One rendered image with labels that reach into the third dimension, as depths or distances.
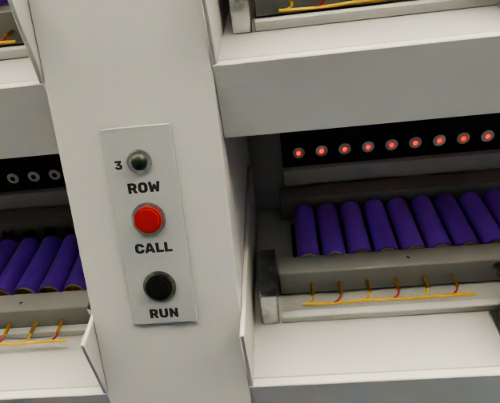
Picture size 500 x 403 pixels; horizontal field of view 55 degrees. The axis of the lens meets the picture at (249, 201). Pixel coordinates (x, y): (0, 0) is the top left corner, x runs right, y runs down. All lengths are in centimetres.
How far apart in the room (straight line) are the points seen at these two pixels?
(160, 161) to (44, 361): 18
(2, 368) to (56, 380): 5
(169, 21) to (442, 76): 15
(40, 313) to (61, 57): 19
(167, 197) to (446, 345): 21
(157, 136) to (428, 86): 15
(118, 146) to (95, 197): 3
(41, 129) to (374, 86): 19
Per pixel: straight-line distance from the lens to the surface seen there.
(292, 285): 37
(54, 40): 30
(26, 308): 40
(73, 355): 39
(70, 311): 39
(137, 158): 28
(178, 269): 30
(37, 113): 31
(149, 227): 29
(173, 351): 33
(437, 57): 28
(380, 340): 35
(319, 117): 28
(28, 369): 40
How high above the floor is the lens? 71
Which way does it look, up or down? 15 degrees down
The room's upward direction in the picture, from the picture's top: 6 degrees counter-clockwise
